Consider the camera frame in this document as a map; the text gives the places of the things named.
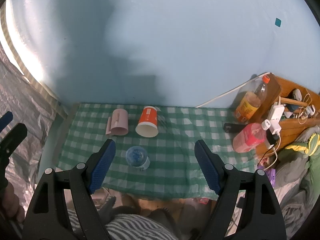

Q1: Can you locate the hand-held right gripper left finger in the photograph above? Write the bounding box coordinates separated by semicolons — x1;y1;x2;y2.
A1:
22;139;117;240

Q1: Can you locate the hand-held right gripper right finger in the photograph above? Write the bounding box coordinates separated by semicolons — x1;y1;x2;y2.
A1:
194;140;287;240

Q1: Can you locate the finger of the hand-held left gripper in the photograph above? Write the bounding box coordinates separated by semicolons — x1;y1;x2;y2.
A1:
0;123;28;161
0;111;13;132

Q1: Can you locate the small clear water bottle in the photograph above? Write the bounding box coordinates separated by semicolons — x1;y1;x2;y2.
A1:
126;145;150;171

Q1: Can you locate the pink cup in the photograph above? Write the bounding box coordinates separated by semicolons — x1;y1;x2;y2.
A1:
106;108;129;136

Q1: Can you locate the orange paper cup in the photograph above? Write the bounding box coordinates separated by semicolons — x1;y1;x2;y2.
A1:
135;106;159;138

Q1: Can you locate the person's left hand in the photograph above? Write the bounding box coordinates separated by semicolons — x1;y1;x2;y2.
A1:
0;182;25;222

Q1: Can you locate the silver foil sheet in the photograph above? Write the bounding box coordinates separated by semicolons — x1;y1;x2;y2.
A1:
0;51;68;207

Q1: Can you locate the green checked tablecloth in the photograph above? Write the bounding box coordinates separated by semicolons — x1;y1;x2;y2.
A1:
55;102;259;201

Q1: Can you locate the small black device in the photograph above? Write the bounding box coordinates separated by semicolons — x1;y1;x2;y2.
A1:
223;122;242;133

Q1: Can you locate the pink bottle white cap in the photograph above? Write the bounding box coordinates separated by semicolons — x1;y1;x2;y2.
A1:
232;119;272;153

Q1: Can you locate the purple packet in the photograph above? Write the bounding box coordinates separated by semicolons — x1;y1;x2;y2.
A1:
257;166;276;187

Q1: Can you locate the grey striped cloth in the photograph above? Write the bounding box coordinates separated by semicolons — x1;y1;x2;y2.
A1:
66;209;177;240

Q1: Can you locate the white plug charger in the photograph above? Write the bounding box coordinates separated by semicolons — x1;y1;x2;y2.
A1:
265;120;282;137

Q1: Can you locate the yellow label bottle orange cap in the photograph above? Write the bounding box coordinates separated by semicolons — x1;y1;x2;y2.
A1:
234;75;271;123

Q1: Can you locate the white power adapter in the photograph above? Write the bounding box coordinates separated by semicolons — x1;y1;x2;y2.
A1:
267;102;286;121

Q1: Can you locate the wooden headboard shelf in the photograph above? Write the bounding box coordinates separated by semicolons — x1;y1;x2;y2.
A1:
254;72;320;159

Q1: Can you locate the green cloth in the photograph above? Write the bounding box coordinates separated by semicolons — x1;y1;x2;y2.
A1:
284;133;320;158

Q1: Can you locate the wooden stick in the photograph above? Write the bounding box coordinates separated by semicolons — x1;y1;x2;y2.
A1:
279;97;308;107

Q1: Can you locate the white wall cable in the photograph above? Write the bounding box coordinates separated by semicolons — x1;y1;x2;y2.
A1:
195;72;271;108

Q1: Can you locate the tangled white cable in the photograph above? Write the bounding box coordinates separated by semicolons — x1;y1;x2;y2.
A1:
296;93;319;125

